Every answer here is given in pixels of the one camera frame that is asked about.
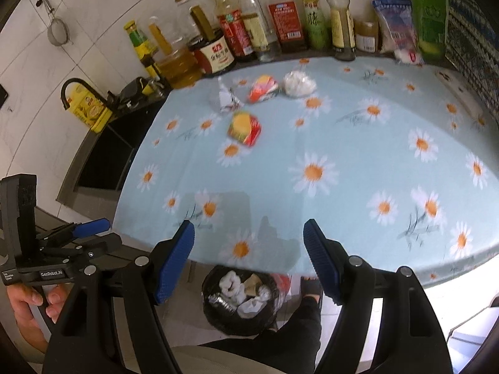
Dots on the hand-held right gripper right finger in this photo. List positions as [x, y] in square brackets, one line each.
[323, 261]

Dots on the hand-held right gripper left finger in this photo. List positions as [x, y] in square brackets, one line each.
[173, 265]

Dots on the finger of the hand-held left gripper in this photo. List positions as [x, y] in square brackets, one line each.
[105, 243]
[91, 226]

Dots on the white towel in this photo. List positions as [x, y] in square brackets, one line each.
[232, 286]

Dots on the crushed clear plastic bottle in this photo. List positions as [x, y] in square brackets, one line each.
[222, 304]

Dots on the waste bin with black bag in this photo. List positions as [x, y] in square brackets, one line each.
[218, 321]

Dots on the brown paper bag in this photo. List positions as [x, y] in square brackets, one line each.
[252, 286]

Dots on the white tissue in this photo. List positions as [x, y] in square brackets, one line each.
[251, 307]

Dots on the burger print snack wrapper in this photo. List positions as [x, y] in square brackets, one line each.
[245, 128]

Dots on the silver foil wrapper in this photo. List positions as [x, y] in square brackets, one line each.
[225, 99]

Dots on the clear plastic wrap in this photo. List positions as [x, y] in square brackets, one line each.
[298, 83]

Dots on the red yellow snack wrapper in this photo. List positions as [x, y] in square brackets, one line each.
[263, 89]

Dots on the person's left hand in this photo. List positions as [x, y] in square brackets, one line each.
[23, 311]

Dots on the person's right sandaled foot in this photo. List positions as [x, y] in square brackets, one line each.
[312, 288]

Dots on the black sink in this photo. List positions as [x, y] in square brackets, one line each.
[101, 163]

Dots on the person's black trousers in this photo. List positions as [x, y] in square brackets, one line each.
[288, 335]

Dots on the person's beige shirt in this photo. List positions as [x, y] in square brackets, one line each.
[210, 362]

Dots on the blue daisy print tablecloth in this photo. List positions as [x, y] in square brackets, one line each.
[351, 156]

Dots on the black faucet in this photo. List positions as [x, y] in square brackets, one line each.
[64, 89]

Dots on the black sink caddy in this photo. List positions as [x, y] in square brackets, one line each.
[134, 91]

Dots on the yellow cooking oil jug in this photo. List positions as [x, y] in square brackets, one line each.
[179, 68]

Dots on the dark bottle with green label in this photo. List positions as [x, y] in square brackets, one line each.
[140, 45]

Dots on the metal mesh strainer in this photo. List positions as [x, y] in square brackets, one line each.
[59, 33]

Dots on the dark soy sauce jug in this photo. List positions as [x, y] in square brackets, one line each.
[214, 56]

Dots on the small white packet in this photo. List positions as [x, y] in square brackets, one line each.
[407, 56]

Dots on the small brown jar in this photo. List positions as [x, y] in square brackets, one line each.
[366, 39]

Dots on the clear bottle with gold cap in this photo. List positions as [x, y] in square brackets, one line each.
[185, 15]

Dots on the clear bottle with pale label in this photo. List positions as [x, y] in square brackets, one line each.
[341, 27]

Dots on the amber bottle with red label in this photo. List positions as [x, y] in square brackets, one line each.
[234, 33]

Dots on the clear bottle with cream label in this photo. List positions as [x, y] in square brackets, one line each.
[257, 27]

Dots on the blue white plastic bag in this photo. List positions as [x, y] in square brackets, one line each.
[395, 27]

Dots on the tall bottle with red label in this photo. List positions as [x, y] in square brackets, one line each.
[284, 19]

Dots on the blue patterned cloth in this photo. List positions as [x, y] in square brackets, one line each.
[473, 46]

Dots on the green packet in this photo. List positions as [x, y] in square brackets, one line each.
[430, 19]

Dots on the black wall switch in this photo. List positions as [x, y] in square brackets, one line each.
[3, 95]

